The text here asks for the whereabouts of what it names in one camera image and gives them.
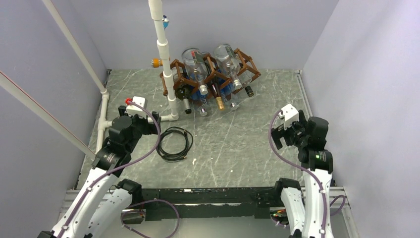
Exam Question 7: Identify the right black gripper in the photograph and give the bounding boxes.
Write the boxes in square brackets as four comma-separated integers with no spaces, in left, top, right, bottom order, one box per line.
[269,114,308,149]

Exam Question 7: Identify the dark green wine bottle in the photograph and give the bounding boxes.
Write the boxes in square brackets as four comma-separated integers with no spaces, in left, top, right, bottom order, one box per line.
[175,85,192,114]

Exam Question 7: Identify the clear bottle red label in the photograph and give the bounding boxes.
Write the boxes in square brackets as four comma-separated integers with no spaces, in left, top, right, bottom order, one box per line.
[182,48,209,95]

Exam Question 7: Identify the clear square glass bottle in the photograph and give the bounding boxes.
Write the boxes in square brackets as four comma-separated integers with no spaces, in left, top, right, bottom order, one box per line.
[213,44,242,90]

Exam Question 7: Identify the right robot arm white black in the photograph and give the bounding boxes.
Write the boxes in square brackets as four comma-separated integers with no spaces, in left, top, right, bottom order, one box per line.
[268,104,333,238]

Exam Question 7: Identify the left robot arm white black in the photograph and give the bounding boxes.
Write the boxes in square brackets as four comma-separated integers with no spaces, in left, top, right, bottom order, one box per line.
[38,104,161,238]

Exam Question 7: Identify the blue glass bottle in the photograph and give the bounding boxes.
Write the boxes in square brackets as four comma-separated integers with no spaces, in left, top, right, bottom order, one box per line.
[221,83,239,110]
[191,91,210,117]

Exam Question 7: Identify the brown wooden wine rack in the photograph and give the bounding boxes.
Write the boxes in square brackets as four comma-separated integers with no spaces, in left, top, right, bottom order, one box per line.
[170,48,261,93]

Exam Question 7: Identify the dark bottle gold cap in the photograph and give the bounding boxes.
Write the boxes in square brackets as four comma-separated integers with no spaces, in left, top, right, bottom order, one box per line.
[202,52,225,111]

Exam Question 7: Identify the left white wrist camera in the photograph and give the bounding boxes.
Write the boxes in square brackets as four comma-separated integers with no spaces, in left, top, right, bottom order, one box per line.
[125,96,148,118]

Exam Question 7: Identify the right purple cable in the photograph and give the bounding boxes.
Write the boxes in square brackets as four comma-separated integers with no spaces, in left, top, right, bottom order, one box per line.
[268,110,329,238]

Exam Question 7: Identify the purple cable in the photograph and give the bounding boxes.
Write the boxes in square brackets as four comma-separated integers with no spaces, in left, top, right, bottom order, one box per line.
[268,110,329,238]
[59,101,162,238]

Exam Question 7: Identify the coiled black cable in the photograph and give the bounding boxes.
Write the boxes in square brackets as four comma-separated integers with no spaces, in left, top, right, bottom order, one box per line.
[156,126,194,163]

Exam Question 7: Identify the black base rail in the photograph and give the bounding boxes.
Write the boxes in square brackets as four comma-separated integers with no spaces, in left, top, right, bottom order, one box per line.
[134,187,284,221]

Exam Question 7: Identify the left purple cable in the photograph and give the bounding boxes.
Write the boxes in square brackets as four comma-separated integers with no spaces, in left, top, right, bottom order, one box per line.
[59,101,162,238]

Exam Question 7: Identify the white pvc pipe frame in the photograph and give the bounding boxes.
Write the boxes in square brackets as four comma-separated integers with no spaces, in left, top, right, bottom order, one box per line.
[42,0,170,152]

